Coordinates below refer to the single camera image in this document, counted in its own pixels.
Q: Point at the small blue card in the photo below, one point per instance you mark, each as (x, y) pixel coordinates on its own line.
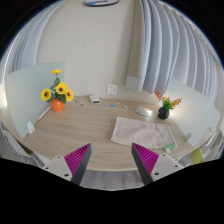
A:
(111, 105)

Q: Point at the white chair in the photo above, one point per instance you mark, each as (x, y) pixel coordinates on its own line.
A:
(13, 145)
(213, 143)

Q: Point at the frosted glass desk partition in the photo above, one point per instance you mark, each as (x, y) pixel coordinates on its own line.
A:
(23, 96)
(196, 113)

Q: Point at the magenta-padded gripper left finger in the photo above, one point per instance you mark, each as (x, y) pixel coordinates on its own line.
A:
(58, 165)

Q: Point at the white partition bracket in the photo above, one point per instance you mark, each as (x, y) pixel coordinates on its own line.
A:
(30, 127)
(188, 137)

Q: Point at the white wall socket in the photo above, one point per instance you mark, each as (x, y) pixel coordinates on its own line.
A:
(111, 89)

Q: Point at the small white box device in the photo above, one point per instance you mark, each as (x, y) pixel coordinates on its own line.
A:
(94, 99)

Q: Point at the orange round vase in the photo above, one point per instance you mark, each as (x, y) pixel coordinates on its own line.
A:
(57, 105)

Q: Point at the yellow sunflower bouquet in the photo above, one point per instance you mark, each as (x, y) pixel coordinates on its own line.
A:
(61, 88)

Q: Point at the round wall clock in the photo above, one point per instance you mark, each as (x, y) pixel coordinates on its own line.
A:
(101, 2)

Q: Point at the orange flowers with green leaves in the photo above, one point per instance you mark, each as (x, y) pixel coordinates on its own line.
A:
(167, 103)

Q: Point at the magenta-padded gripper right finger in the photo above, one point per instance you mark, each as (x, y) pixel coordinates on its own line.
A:
(163, 165)

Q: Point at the yellow-green chair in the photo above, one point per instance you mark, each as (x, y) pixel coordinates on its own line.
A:
(197, 156)

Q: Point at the beige towel with green stripe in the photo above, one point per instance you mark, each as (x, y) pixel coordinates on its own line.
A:
(143, 133)

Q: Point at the black round vase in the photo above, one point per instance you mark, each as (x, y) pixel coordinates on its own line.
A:
(163, 113)

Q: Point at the light grey curtain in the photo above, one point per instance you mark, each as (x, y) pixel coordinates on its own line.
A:
(30, 40)
(173, 43)

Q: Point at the small yellowish card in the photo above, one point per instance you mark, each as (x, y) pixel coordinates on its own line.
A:
(126, 107)

